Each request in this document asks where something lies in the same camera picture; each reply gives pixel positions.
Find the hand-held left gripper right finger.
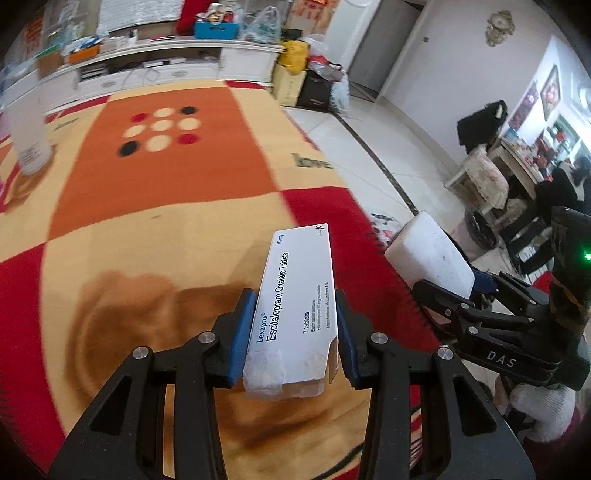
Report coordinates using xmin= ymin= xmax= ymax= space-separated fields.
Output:
xmin=335 ymin=290 xmax=529 ymax=480

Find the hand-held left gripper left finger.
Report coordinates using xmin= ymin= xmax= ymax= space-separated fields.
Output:
xmin=48 ymin=288 xmax=258 ymax=480

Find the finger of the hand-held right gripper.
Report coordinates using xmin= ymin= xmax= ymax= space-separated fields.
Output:
xmin=412 ymin=279 xmax=477 ymax=334
xmin=472 ymin=270 xmax=551 ymax=320

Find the white foam block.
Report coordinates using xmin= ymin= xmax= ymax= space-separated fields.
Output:
xmin=384 ymin=211 xmax=476 ymax=298

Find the white medicine box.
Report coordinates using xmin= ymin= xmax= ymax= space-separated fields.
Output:
xmin=243 ymin=223 xmax=340 ymax=400

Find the white waste bin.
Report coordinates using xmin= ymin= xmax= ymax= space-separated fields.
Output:
xmin=368 ymin=211 xmax=407 ymax=252

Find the person's right hand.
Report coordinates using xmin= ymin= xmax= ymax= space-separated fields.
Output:
xmin=503 ymin=382 xmax=578 ymax=441

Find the black chair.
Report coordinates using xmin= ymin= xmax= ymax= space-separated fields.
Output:
xmin=501 ymin=203 xmax=555 ymax=273

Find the black mesh waste bin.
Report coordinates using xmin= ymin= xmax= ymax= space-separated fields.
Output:
xmin=464 ymin=208 xmax=502 ymax=252

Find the chair with floral cushion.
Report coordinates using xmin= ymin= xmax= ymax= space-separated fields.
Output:
xmin=445 ymin=145 xmax=509 ymax=215

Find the black jacket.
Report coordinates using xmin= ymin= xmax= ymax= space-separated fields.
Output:
xmin=457 ymin=100 xmax=509 ymax=155

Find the white plastic bag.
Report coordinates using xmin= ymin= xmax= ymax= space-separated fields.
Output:
xmin=330 ymin=76 xmax=352 ymax=114

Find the cardboard box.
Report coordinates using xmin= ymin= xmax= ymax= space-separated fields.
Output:
xmin=273 ymin=62 xmax=308 ymax=104

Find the grey door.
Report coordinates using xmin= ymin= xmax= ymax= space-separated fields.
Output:
xmin=348 ymin=0 xmax=435 ymax=93

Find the yellow bag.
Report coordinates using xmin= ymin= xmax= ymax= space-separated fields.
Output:
xmin=281 ymin=41 xmax=309 ymax=72

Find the white tumbler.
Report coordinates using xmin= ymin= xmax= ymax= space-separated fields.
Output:
xmin=2 ymin=60 xmax=52 ymax=176

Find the blue storage box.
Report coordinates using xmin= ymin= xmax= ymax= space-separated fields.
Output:
xmin=194 ymin=21 xmax=240 ymax=40

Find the clear plastic bag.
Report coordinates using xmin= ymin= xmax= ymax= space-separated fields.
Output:
xmin=242 ymin=7 xmax=281 ymax=42

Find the orange box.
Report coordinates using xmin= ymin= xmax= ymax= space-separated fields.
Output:
xmin=69 ymin=44 xmax=102 ymax=63

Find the red cloth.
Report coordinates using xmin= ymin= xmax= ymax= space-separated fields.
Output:
xmin=175 ymin=0 xmax=215 ymax=35

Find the white quilted cloth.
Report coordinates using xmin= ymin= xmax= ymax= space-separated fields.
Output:
xmin=95 ymin=0 xmax=181 ymax=35

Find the framed wall picture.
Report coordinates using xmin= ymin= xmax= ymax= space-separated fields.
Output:
xmin=540 ymin=65 xmax=561 ymax=109

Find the gold wall clock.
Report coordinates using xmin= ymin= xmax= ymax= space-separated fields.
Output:
xmin=485 ymin=10 xmax=515 ymax=47

